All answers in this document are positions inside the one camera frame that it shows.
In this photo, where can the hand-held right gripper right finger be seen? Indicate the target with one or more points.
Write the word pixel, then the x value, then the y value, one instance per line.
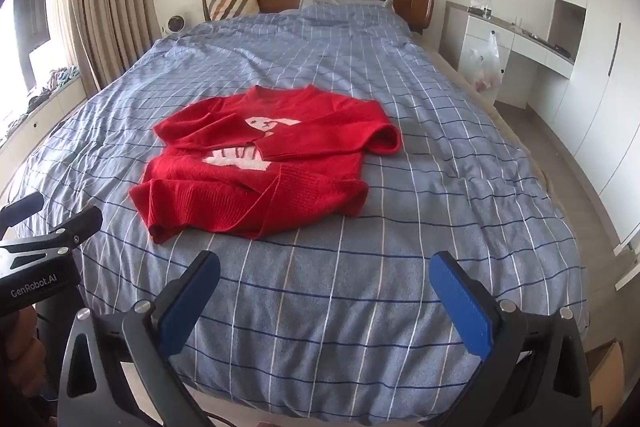
pixel 460 302

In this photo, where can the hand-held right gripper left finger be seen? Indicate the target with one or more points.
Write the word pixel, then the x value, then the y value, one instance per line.
pixel 192 302

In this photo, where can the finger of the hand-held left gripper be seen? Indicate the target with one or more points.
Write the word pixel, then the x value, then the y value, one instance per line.
pixel 75 227
pixel 20 207

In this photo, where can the red knitted sweater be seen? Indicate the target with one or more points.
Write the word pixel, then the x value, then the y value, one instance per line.
pixel 260 167

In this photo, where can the pile of clothes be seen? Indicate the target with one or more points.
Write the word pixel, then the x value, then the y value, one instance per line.
pixel 55 82

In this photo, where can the person's left hand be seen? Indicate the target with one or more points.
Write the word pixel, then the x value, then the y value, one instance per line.
pixel 22 347

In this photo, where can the white window-side cabinet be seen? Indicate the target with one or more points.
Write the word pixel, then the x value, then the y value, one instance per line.
pixel 35 132

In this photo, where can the bed with blue plaid duvet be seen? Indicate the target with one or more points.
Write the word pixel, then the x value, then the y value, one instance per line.
pixel 380 227

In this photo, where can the cardboard box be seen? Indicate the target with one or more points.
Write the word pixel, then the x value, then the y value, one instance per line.
pixel 605 369

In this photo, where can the window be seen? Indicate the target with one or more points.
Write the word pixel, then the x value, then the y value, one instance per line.
pixel 25 32

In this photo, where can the beige curtain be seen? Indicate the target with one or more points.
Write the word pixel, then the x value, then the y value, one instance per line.
pixel 110 2

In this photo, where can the small round bedside device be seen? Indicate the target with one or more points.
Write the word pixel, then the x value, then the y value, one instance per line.
pixel 176 25

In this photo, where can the clear plastic bag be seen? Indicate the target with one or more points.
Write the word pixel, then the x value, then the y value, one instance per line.
pixel 482 64

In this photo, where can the white desk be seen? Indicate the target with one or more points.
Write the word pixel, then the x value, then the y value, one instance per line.
pixel 517 57

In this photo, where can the white wardrobe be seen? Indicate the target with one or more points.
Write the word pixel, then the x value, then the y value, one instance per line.
pixel 600 72

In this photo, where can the dark flat desk object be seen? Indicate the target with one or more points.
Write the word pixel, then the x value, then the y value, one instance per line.
pixel 559 48

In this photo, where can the striped pillow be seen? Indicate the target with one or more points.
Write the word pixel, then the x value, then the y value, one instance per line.
pixel 232 2

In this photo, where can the clear bottle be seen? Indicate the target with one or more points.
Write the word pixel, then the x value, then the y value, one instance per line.
pixel 487 7

